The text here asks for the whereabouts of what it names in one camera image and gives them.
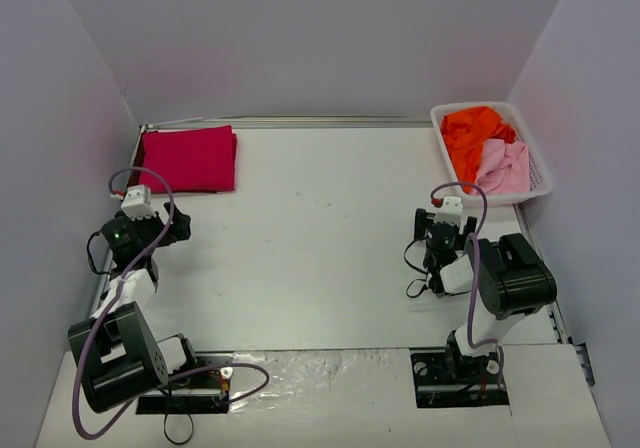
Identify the crimson red t-shirt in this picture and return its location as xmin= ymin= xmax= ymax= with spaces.
xmin=139 ymin=125 xmax=238 ymax=193

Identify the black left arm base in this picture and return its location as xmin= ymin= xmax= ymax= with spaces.
xmin=135 ymin=350 xmax=235 ymax=444

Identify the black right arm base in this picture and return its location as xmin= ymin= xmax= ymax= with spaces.
xmin=410 ymin=347 xmax=509 ymax=409

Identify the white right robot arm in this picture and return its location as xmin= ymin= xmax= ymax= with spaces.
xmin=412 ymin=207 xmax=557 ymax=381

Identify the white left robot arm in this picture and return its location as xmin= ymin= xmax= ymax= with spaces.
xmin=68 ymin=202 xmax=202 ymax=413

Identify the dark maroon folded t-shirt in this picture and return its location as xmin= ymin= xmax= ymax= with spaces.
xmin=127 ymin=142 xmax=145 ymax=187

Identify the light pink t-shirt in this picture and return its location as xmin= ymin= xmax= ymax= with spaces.
xmin=475 ymin=139 xmax=531 ymax=195

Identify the white plastic laundry basket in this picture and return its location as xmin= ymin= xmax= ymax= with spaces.
xmin=431 ymin=101 xmax=553 ymax=206

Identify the orange t-shirt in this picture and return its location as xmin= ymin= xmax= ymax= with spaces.
xmin=440 ymin=106 xmax=516 ymax=182

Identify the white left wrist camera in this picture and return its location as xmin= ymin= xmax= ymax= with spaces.
xmin=120 ymin=185 xmax=156 ymax=221

